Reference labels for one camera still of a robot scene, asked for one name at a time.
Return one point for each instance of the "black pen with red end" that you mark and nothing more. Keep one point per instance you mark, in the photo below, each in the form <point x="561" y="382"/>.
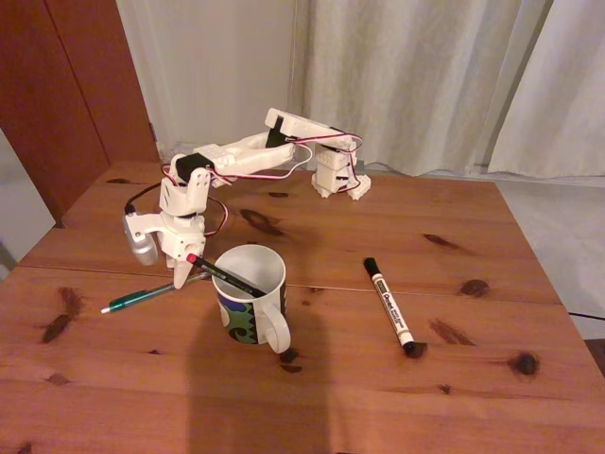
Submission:
<point x="227" y="276"/>

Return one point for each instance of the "brown wooden cabinet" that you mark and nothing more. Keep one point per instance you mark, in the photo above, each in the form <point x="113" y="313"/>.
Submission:
<point x="57" y="94"/>

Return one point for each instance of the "green mechanical pencil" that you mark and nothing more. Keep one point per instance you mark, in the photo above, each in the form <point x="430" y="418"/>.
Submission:
<point x="142" y="298"/>

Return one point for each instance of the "silver camera box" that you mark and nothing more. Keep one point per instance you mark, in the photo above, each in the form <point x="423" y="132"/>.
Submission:
<point x="142" y="243"/>

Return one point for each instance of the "black and white marker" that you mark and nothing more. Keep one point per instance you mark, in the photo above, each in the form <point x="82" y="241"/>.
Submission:
<point x="390" y="305"/>

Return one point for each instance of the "white curtain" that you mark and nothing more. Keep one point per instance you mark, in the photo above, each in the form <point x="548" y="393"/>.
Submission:
<point x="449" y="57"/>
<point x="567" y="94"/>

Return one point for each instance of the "white patterned mug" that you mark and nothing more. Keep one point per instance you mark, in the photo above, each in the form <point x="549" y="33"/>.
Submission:
<point x="248" y="321"/>

